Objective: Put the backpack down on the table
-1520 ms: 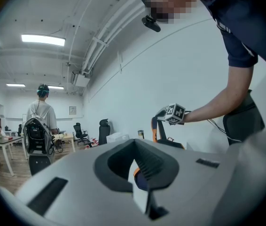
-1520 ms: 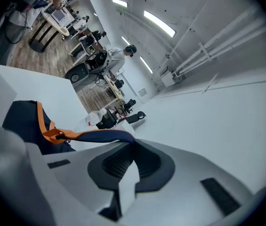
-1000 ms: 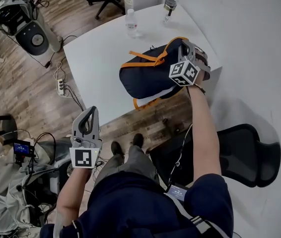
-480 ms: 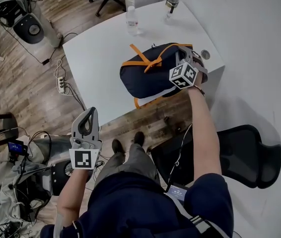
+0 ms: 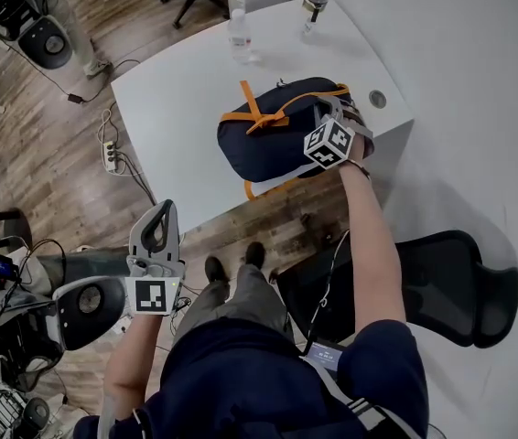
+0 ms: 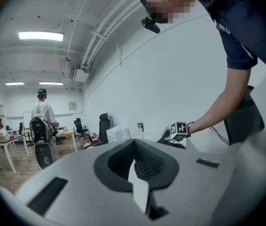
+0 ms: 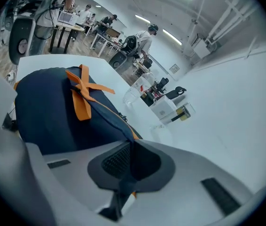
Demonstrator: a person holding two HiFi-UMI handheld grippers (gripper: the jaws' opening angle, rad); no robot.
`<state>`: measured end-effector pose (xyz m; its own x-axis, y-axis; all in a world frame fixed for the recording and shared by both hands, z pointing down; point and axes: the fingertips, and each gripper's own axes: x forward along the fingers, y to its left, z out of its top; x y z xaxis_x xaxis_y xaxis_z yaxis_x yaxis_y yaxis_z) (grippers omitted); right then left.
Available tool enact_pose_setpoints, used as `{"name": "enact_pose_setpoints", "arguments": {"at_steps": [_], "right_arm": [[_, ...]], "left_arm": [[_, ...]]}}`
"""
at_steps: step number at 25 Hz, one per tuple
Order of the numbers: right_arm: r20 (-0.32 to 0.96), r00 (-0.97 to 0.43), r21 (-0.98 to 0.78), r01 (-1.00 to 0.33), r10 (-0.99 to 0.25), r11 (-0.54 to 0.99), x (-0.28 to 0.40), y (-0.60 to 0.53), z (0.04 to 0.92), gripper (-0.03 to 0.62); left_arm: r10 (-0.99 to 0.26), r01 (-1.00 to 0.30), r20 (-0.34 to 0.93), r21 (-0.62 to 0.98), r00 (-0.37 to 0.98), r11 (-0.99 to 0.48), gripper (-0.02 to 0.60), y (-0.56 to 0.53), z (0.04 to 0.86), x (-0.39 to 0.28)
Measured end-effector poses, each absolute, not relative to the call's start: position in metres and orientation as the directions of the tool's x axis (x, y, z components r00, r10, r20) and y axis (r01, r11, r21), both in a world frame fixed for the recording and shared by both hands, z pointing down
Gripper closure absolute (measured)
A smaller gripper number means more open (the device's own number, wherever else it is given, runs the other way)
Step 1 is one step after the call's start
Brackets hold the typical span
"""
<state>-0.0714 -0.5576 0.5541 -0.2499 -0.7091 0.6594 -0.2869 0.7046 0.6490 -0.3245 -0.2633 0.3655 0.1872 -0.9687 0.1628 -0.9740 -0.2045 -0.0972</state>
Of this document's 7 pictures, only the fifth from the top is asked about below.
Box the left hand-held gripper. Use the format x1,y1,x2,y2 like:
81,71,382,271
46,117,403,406
124,198,188,316

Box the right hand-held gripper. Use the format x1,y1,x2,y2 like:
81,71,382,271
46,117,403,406
303,97,375,171

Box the navy backpack with orange trim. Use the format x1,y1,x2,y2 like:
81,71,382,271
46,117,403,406
216,76,365,201

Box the person's left forearm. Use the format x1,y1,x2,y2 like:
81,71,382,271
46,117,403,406
103,311,174,423

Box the person's right forearm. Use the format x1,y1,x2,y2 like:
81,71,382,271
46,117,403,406
337,155,409,334

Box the person's right hand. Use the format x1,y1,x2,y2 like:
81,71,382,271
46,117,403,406
349,136,376,162

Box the person's left dark shoe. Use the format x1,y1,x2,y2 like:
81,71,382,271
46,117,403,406
204,255,231,288

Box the person's dark shoe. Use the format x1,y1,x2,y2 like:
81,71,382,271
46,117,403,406
244,241,267,270
204,255,231,288

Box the grey shell equipment pack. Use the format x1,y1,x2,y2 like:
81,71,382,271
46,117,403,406
0,0,74,70
13,397,52,439
0,275,128,393

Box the white power strip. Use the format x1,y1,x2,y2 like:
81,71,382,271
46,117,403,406
100,139,124,176

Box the person's right dark shoe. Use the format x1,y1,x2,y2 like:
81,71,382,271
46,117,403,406
244,241,267,270

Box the glass tumbler with dark lid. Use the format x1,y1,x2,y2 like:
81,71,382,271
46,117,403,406
299,0,332,37

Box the person's grey trousers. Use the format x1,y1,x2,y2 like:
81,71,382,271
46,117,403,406
174,262,295,343

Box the clear plastic water bottle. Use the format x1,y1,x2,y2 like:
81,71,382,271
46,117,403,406
227,7,257,66

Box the white table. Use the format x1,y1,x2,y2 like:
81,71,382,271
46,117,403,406
111,0,415,235

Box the small black monitor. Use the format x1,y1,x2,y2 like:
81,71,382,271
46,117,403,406
0,251,20,284

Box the person's navy jacket torso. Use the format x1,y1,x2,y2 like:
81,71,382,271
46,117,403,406
73,317,430,439

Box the black phone with lit screen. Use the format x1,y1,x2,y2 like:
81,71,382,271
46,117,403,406
301,339,348,377

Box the black mesh office chair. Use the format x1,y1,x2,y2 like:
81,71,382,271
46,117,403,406
275,229,518,349

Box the black wrist strap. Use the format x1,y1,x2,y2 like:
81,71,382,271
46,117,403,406
344,157,372,181

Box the white coiled cable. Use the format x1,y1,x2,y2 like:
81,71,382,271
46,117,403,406
97,102,119,144

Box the black floor cable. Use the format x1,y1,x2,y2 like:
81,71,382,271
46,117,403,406
81,59,142,104

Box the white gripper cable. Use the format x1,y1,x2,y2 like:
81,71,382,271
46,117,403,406
303,228,352,357

